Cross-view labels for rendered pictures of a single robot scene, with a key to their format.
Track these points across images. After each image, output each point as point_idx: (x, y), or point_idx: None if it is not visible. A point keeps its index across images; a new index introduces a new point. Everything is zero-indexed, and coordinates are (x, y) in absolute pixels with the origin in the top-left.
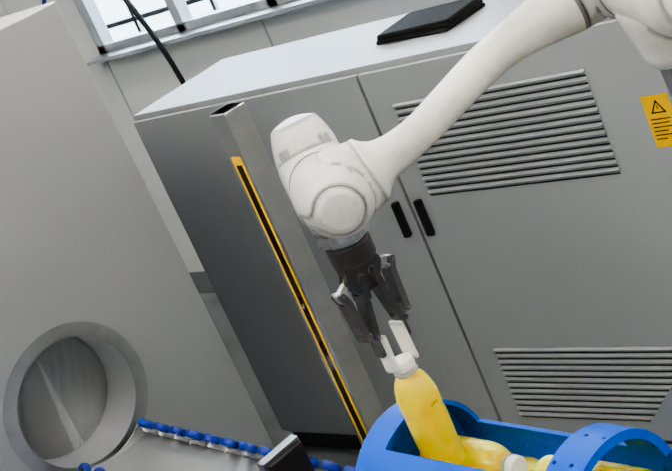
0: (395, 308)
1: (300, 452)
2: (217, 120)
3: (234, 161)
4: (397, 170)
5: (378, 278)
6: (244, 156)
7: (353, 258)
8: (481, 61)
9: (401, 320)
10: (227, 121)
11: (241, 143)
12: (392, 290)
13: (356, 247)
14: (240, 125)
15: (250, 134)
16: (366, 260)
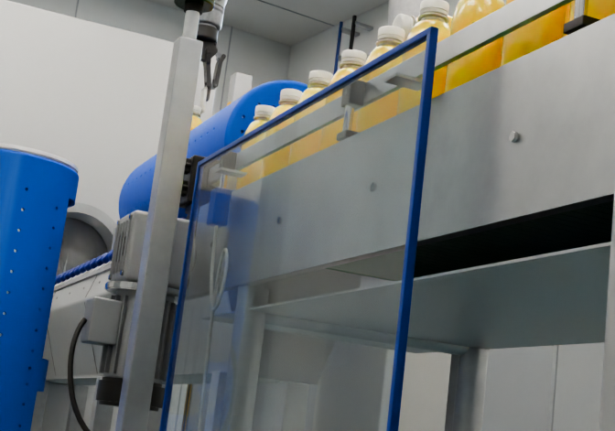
0: (208, 79)
1: None
2: (231, 78)
3: (227, 105)
4: None
5: (208, 55)
6: (232, 101)
7: (199, 29)
8: None
9: (207, 89)
10: (235, 77)
11: (235, 92)
12: (214, 74)
13: (203, 25)
14: (242, 84)
15: (244, 93)
16: (205, 35)
